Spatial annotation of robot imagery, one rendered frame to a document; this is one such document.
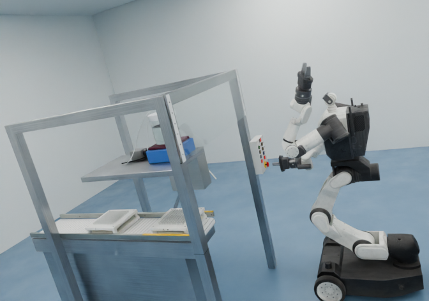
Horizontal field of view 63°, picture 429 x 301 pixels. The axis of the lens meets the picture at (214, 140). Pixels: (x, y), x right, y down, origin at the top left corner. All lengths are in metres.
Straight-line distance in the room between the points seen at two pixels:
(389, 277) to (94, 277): 1.94
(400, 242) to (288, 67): 3.26
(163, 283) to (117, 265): 0.35
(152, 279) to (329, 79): 3.75
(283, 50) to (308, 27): 0.44
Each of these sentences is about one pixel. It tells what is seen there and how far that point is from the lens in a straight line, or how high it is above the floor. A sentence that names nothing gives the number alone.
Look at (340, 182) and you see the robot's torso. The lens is 2.42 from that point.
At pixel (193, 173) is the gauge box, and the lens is 2.04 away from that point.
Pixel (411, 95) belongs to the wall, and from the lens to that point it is 5.21.
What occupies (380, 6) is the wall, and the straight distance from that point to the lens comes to 5.10.
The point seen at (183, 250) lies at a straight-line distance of 2.05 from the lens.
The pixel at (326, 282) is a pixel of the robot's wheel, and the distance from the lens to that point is 2.58.
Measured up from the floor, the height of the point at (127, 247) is 0.76.
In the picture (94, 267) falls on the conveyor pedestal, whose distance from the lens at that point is 2.64.
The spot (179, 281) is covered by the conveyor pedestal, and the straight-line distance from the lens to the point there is 2.27.
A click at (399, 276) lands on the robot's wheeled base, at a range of 2.64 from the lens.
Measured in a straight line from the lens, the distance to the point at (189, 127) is 1.82.
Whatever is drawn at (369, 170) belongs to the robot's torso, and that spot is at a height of 0.85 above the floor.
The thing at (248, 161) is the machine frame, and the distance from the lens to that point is 2.66.
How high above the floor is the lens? 1.74
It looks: 13 degrees down
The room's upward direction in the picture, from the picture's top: 13 degrees counter-clockwise
